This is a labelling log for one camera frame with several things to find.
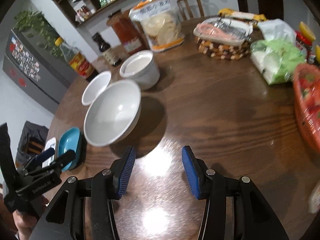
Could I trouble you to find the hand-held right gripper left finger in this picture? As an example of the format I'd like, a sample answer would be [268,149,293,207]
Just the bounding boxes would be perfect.
[30,146,137,240]

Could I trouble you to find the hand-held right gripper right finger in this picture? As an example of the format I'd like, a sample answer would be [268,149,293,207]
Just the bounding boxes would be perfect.
[182,145,292,240]

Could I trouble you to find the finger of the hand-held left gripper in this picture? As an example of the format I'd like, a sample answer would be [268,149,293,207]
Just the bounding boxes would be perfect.
[27,150,76,177]
[24,147,55,173]

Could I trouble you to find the white rectangular dish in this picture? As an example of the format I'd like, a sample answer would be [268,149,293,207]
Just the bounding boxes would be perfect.
[42,137,59,169]

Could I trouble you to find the blue rectangular dish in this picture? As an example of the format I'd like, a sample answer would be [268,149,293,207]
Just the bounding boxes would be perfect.
[58,127,81,172]

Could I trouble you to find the large white bowl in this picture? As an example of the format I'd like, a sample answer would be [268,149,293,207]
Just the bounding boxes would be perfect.
[84,80,142,147]

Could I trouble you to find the small white bowl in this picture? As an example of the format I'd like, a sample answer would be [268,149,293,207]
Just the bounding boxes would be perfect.
[82,71,112,106]

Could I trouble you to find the deep white bowl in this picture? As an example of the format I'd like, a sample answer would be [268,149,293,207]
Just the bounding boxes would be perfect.
[119,50,160,90]

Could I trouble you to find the person's left hand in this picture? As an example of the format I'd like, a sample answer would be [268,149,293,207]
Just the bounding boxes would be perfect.
[11,196,49,240]

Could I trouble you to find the wooden chair under cloth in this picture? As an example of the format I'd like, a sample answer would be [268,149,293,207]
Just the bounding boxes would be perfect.
[26,140,44,155]

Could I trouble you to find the dark cloth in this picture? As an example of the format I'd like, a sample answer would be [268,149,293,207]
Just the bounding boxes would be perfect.
[16,121,49,165]

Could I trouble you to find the grey refrigerator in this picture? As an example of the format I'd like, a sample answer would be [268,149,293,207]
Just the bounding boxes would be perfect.
[2,29,72,114]

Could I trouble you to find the vinegar bottle with yellow cap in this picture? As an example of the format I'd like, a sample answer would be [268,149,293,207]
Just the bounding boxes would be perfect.
[54,37,97,79]

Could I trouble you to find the dark soy sauce bottle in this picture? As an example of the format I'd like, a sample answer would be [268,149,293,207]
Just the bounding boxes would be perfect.
[92,32,122,67]

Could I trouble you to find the red plastic basket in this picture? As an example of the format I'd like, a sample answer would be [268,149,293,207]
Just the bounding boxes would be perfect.
[292,64,320,153]

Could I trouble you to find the woven wooden trivet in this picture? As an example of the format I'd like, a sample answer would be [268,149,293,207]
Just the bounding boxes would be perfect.
[195,36,252,60]

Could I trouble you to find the white object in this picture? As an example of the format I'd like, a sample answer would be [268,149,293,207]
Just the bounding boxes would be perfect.
[308,180,320,214]

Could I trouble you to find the green leafy plant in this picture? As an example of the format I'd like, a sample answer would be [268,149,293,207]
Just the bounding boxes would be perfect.
[14,10,63,58]

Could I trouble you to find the red sauce bottle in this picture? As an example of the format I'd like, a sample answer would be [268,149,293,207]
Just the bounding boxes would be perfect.
[107,10,148,55]

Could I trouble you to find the clear lidded food container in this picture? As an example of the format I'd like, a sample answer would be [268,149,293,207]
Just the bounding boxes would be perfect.
[194,16,254,48]

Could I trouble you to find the plastic bag of cabbage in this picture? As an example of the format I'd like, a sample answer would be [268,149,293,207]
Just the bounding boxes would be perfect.
[250,19,308,85]

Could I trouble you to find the pile of strawberries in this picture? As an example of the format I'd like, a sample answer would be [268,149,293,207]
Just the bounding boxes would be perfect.
[299,72,320,120]

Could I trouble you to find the bag of round wafers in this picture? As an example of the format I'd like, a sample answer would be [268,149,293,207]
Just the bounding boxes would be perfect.
[129,0,185,53]

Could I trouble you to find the yellow snack packet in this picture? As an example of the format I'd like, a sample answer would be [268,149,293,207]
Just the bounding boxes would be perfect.
[217,8,269,28]

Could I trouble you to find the light wooden chair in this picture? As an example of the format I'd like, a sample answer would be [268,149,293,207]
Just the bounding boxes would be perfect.
[176,0,205,22]

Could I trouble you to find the red sauce jar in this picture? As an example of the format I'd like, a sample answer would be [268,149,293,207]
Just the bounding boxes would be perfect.
[295,30,314,64]

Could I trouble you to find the yellow lemon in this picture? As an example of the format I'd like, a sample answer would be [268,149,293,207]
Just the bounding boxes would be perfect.
[299,21,317,42]

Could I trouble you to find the wooden wall shelf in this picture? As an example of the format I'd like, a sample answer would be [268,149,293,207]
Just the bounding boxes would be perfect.
[42,0,173,28]

